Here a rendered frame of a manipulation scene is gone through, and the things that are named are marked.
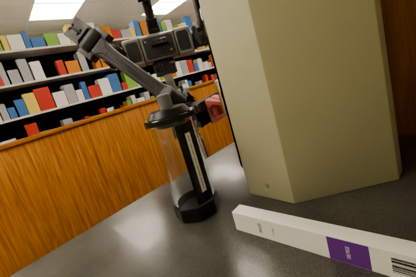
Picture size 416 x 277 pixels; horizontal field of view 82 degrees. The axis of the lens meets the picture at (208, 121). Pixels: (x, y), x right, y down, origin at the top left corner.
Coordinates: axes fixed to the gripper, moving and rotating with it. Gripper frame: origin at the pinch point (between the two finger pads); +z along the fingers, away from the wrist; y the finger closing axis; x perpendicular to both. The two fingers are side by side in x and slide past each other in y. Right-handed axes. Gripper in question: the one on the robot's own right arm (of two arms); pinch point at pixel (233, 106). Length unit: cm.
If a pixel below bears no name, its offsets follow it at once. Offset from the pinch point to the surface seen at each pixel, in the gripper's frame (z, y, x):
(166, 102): -1.8, -16.2, -7.8
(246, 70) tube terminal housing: 11.8, -6.4, -8.8
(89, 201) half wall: -190, -8, 70
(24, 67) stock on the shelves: -242, 8, -60
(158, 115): -1.3, -19.5, -6.5
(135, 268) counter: -0.8, -35.7, 15.3
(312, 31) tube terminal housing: 22.2, 0.3, -11.5
